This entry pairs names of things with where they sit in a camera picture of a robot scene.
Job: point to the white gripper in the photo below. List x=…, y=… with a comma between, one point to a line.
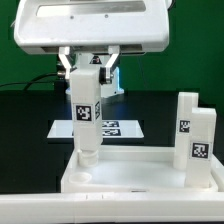
x=92, y=26

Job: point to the white desk top tray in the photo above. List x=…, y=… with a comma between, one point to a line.
x=134, y=169

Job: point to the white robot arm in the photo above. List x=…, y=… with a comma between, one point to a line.
x=100, y=27

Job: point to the fiducial marker sheet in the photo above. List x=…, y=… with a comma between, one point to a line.
x=126, y=129

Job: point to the white front rail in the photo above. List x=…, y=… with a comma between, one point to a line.
x=75, y=208

